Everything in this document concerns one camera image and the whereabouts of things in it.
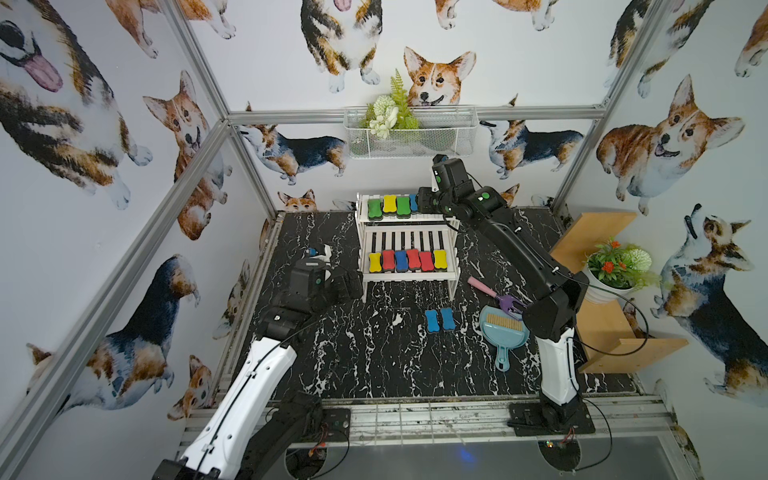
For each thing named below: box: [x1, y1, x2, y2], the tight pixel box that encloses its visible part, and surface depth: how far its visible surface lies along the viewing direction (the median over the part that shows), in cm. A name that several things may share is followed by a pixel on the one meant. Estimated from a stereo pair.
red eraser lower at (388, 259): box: [381, 250, 396, 273], surface depth 90 cm
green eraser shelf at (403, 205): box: [397, 196, 411, 215], surface depth 84 cm
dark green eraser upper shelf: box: [367, 198, 383, 221], surface depth 84 cm
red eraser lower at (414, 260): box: [406, 248, 422, 273], surface depth 90 cm
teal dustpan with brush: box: [479, 305, 530, 372], surface depth 88 cm
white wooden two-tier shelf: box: [355, 193, 461, 303], surface depth 90 cm
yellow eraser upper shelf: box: [384, 195, 397, 213], surface depth 85 cm
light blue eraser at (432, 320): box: [425, 309, 440, 332], surface depth 92 cm
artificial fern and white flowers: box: [359, 68, 419, 140], surface depth 82 cm
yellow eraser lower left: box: [369, 252, 382, 272], surface depth 90 cm
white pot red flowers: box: [583, 237, 662, 304], surface depth 80 cm
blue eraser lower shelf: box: [395, 250, 409, 273], surface depth 91 cm
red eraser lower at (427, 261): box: [419, 251, 434, 272], surface depth 90 cm
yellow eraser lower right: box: [433, 249, 448, 272], surface depth 92 cm
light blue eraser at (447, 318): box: [440, 307, 456, 330], surface depth 92 cm
